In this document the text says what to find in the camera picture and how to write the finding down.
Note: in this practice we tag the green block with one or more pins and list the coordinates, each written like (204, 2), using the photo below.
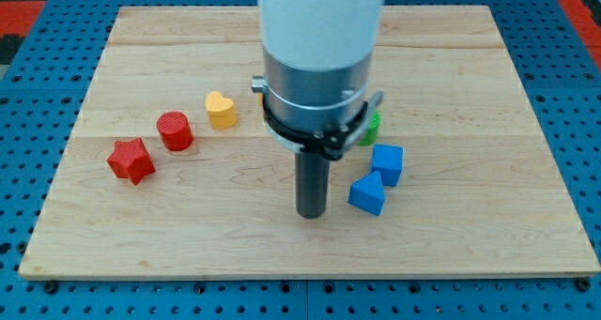
(371, 134)

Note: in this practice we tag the red star block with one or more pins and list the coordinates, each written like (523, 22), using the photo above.
(130, 159)

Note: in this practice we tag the light wooden board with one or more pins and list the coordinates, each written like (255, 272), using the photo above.
(480, 195)

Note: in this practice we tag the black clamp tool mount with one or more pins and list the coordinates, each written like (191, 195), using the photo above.
(329, 131)

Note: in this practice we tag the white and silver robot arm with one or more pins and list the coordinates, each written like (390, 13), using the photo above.
(317, 55)

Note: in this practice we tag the blue cube block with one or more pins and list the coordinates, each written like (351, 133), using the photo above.
(388, 160)

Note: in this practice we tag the red cylinder block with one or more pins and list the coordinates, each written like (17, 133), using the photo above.
(175, 131)

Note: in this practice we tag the blue triangle block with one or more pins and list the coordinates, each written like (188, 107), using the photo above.
(367, 194)

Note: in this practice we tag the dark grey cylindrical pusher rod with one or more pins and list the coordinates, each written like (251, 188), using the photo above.
(312, 181)

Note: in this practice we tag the yellow heart block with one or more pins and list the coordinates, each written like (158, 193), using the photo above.
(221, 111)

